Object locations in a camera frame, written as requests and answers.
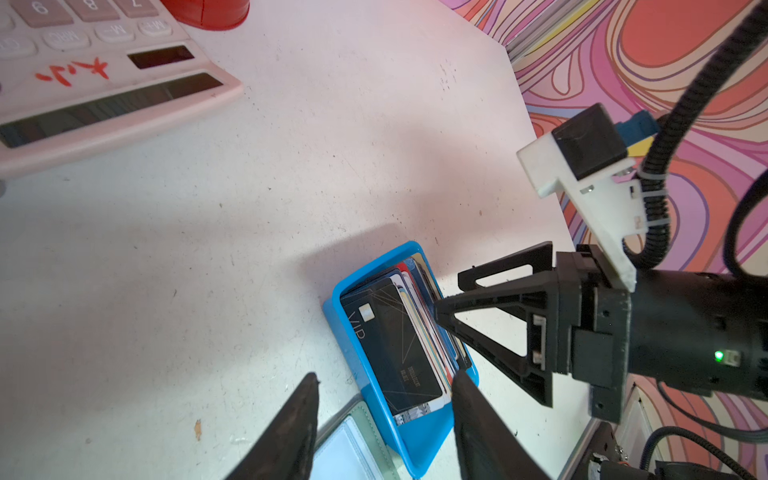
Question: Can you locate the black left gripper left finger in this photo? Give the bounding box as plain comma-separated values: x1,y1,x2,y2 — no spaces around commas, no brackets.
227,372,319,480

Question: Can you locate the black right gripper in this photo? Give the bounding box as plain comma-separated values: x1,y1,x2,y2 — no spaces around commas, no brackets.
437,241,767,423

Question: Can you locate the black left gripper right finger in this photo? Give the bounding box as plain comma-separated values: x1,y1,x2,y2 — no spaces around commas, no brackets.
452,371,548,479

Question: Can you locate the green card holder wallet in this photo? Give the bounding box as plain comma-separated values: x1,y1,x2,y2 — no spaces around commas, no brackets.
310,395,400,480

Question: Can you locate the black VIP credit card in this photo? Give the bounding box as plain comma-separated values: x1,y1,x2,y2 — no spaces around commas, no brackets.
341,277,446,416

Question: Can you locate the stack of credit cards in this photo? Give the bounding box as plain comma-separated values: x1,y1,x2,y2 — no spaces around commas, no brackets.
340,255,469,425

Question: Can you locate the red metal pen cup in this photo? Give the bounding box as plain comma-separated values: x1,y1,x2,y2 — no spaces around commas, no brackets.
161,0,251,31

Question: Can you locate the pink calculator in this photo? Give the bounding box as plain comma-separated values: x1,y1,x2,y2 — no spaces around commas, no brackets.
1,0,243,182

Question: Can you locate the black corrugated cable conduit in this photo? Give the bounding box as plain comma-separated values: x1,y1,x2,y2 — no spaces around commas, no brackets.
623,0,768,270

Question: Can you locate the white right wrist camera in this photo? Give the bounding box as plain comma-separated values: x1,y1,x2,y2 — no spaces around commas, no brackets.
517,104,669,292

